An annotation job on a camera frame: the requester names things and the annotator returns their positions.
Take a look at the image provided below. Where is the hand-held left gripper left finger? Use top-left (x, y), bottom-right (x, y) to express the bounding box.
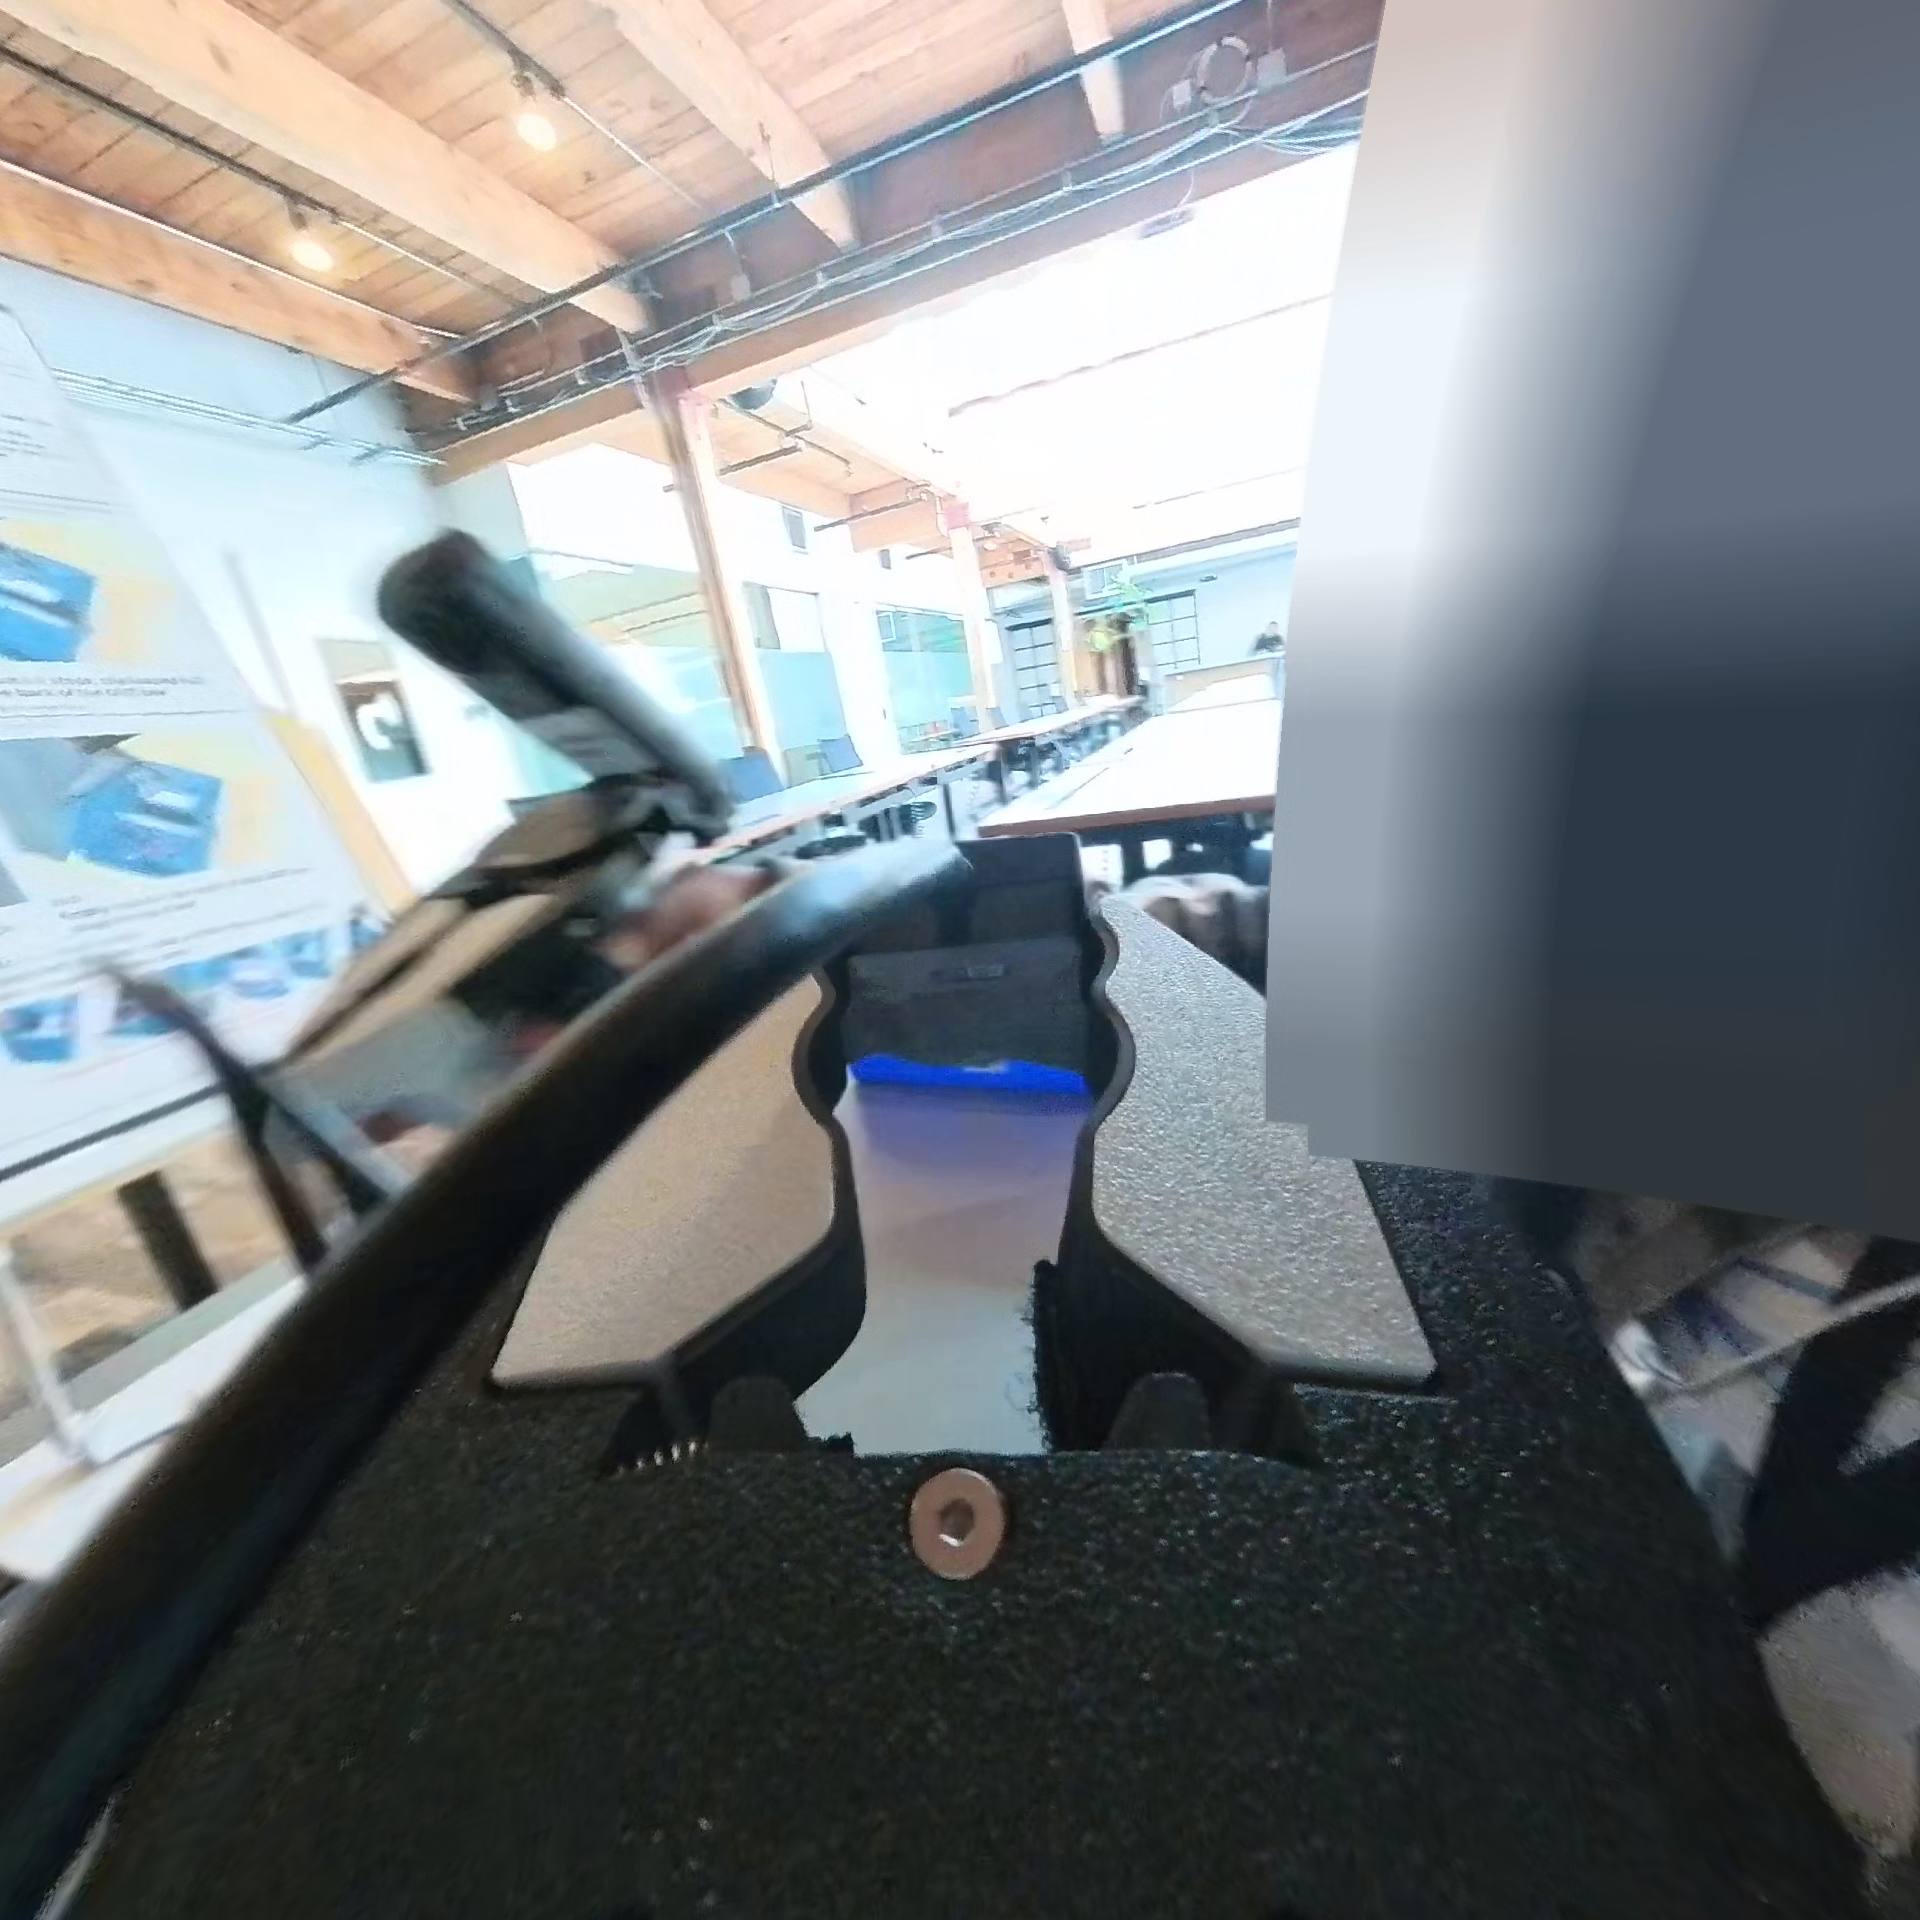
top-left (490, 976), bottom-right (877, 1401)

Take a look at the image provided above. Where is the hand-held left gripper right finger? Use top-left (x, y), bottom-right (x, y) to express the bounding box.
top-left (1043, 894), bottom-right (1440, 1393)

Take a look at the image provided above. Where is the black usb hub cable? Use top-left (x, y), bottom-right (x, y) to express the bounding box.
top-left (0, 851), bottom-right (977, 1920)

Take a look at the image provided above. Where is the black usb hub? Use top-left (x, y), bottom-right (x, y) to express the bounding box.
top-left (821, 835), bottom-right (1099, 1101)

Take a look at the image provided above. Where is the wooden support column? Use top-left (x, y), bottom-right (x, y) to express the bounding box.
top-left (640, 366), bottom-right (787, 788)

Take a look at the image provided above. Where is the printed roll-up banner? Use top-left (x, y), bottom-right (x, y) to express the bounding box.
top-left (0, 300), bottom-right (407, 1202)

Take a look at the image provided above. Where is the wooden office desk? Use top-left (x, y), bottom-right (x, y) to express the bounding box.
top-left (976, 690), bottom-right (1291, 852)

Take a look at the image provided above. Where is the dark patterned cloth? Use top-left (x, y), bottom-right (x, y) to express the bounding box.
top-left (1560, 1200), bottom-right (1920, 1920)

